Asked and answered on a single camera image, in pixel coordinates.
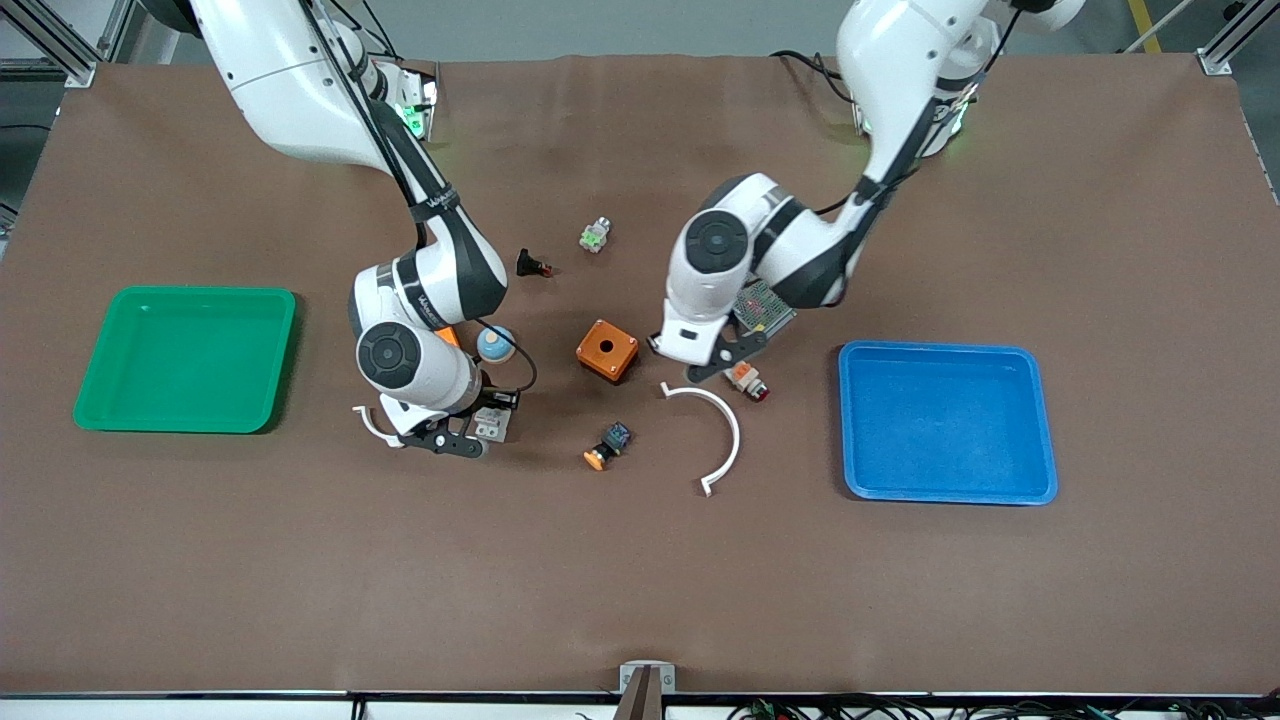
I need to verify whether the red push button orange block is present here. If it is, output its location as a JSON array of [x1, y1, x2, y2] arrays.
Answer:
[[728, 360, 771, 403]]

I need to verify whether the small white pipe clamp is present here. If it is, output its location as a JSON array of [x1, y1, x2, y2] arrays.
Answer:
[[352, 404, 403, 449]]

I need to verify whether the metal mesh power supply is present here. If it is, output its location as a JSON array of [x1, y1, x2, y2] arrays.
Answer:
[[730, 278, 798, 336]]

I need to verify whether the large white pipe clamp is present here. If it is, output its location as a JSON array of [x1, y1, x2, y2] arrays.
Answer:
[[660, 381, 742, 498]]

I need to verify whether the yellow mushroom push button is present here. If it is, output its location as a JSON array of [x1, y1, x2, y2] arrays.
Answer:
[[583, 421, 633, 472]]

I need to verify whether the blue plastic tray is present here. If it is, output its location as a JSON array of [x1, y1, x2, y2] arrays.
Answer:
[[838, 340, 1059, 506]]

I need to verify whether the green plastic tray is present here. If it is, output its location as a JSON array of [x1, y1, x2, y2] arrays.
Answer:
[[73, 286, 297, 435]]

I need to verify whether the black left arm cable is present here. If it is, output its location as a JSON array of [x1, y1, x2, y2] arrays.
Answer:
[[815, 0, 1021, 221]]

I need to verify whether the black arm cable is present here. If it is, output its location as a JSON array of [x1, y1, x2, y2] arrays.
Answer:
[[815, 0, 1021, 221], [300, 0, 539, 399]]

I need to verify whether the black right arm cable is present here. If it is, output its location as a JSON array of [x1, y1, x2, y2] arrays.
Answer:
[[300, 0, 539, 399]]

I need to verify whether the grey metal bracket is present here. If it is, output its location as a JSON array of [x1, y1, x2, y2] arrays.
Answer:
[[615, 661, 677, 720]]

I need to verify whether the aluminium frame profile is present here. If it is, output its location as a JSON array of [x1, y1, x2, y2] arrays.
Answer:
[[1195, 0, 1280, 76], [0, 0, 136, 86]]

